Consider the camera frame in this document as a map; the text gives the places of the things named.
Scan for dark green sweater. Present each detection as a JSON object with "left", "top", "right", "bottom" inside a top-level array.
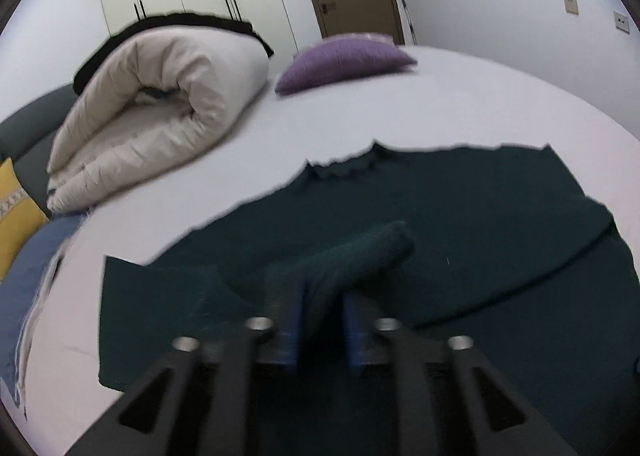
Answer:
[{"left": 97, "top": 141, "right": 640, "bottom": 456}]

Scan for folded beige duvet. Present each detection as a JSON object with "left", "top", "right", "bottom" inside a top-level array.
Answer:
[{"left": 46, "top": 25, "right": 271, "bottom": 215}]

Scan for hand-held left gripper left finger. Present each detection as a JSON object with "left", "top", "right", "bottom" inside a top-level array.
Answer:
[{"left": 64, "top": 281, "right": 303, "bottom": 456}]

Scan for grey upholstered headboard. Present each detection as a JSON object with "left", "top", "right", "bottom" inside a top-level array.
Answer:
[{"left": 0, "top": 84, "right": 77, "bottom": 202}]

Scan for yellow patterned cushion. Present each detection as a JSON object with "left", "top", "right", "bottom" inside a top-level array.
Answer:
[{"left": 0, "top": 157, "right": 50, "bottom": 282}]

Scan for blue pillow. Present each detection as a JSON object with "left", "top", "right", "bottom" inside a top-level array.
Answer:
[{"left": 0, "top": 212, "right": 87, "bottom": 409}]

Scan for purple pillow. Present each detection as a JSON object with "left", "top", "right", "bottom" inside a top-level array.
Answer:
[{"left": 275, "top": 33, "right": 418, "bottom": 95}]

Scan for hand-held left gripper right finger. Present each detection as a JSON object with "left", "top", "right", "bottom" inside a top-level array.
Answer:
[{"left": 344, "top": 292, "right": 578, "bottom": 456}]

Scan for black blanket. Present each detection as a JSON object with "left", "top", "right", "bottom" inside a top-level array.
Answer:
[{"left": 73, "top": 12, "right": 275, "bottom": 93}]

